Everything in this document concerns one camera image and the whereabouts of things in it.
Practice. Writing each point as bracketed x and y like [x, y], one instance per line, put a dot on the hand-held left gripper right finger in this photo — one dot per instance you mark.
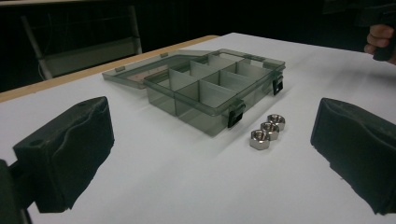
[358, 149]

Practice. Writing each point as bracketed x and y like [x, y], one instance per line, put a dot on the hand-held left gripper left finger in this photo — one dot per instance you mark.
[71, 149]

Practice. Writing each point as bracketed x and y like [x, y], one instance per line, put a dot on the silver hex nut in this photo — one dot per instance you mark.
[259, 139]
[270, 129]
[276, 121]

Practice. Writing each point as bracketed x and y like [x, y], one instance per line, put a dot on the clear grey compartment box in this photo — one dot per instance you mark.
[199, 90]

